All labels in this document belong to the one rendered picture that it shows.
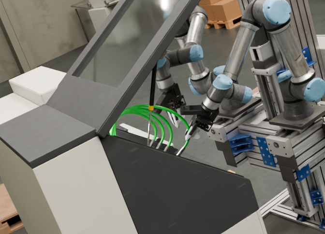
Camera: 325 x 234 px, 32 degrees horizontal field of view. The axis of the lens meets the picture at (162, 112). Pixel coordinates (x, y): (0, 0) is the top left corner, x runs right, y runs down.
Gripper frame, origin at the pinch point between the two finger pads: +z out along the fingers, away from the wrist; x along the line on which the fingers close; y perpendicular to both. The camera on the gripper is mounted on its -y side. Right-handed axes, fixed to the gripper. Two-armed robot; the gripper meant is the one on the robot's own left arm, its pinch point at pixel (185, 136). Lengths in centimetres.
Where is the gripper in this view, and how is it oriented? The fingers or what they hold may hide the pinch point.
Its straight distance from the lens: 259.9
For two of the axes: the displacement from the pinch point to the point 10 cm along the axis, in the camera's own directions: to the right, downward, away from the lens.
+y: 9.1, 3.6, 2.1
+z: -4.1, 7.5, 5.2
